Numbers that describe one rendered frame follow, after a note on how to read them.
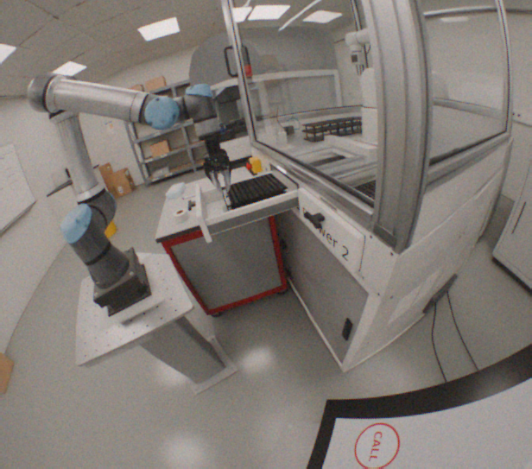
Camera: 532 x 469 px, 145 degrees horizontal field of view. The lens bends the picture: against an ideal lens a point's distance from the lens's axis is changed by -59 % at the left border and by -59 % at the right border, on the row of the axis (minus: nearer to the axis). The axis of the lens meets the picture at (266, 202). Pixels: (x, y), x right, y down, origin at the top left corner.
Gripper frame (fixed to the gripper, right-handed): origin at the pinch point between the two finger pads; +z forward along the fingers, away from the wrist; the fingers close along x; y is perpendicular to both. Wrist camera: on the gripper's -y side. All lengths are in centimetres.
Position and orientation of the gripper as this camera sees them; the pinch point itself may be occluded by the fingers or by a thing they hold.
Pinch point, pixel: (224, 188)
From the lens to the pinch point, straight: 71.9
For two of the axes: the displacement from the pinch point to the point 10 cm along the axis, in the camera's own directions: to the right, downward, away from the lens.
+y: 3.2, 4.1, -8.6
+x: 9.3, -3.0, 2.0
